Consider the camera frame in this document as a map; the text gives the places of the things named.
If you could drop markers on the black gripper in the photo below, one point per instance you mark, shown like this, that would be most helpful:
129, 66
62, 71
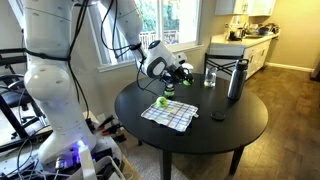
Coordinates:
175, 75

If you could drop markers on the green tennis ball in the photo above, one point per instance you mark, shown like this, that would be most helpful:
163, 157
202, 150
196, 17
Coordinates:
186, 82
169, 93
161, 101

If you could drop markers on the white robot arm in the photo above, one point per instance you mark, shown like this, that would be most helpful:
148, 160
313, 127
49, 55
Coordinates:
50, 83

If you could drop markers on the clear cylindrical tennis can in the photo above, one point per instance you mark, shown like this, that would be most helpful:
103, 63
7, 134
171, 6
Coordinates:
169, 87

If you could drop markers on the clear glass mug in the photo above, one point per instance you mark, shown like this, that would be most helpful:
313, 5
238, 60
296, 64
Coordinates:
210, 78

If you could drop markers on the white plaid dish towel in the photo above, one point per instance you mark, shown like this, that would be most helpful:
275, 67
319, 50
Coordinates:
170, 116

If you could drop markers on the black dining chair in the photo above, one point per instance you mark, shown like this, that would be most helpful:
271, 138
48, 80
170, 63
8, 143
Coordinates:
220, 57

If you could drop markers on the black round lid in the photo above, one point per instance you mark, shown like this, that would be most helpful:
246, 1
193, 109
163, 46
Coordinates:
218, 116

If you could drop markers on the grey metal water bottle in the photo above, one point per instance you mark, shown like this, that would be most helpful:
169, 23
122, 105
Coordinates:
236, 81

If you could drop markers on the white framed window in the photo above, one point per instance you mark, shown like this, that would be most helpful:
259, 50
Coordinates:
180, 23

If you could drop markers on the round black table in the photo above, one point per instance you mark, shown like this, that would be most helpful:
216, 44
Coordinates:
206, 133

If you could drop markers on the dark kettle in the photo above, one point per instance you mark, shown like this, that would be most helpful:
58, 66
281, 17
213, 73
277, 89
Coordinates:
238, 34

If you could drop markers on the white kitchen counter cabinet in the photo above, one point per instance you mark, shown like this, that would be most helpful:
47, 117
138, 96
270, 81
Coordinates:
256, 56

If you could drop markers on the dark countertop appliance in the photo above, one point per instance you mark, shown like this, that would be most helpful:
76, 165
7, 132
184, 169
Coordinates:
266, 30

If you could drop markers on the wooden base board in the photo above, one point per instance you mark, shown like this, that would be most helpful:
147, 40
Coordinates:
130, 171

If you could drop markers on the white equipment box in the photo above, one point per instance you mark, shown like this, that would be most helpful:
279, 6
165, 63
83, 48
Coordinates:
100, 166

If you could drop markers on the black metal stand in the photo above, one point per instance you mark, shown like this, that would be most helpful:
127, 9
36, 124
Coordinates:
10, 115

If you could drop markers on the white upper wall cabinets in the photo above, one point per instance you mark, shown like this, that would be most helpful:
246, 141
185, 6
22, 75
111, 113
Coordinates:
245, 7

